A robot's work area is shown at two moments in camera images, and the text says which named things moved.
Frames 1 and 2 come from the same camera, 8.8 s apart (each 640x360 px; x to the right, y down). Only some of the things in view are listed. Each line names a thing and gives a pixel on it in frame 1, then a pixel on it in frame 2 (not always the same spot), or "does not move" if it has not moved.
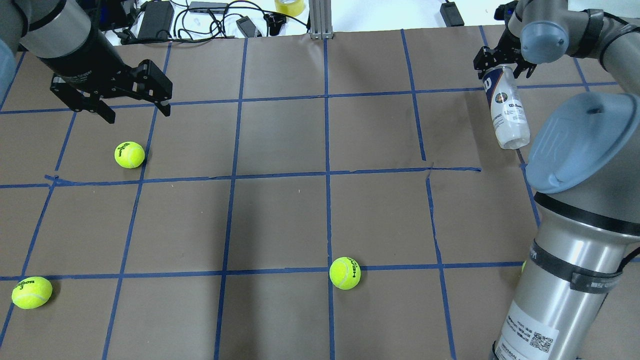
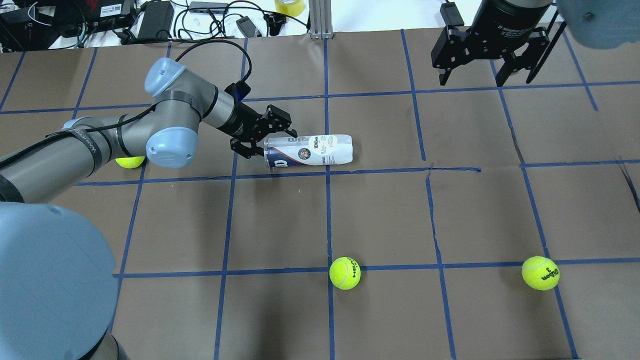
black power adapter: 157,20 does not move
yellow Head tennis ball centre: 345,273 does not move
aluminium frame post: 320,19 does not move
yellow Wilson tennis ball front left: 129,155 does not move
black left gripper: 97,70 to 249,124
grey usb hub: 210,7 does not move
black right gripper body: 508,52 to 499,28
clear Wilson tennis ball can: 509,115 to 308,150
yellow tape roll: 293,8 does not move
